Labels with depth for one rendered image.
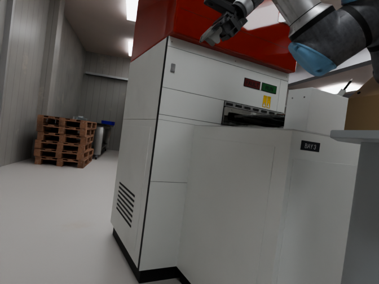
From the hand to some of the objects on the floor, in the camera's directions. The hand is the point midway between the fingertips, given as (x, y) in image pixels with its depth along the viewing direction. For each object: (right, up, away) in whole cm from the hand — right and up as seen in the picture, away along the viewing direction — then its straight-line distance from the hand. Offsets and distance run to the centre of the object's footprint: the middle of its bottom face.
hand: (201, 38), depth 99 cm
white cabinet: (+44, -119, +33) cm, 131 cm away
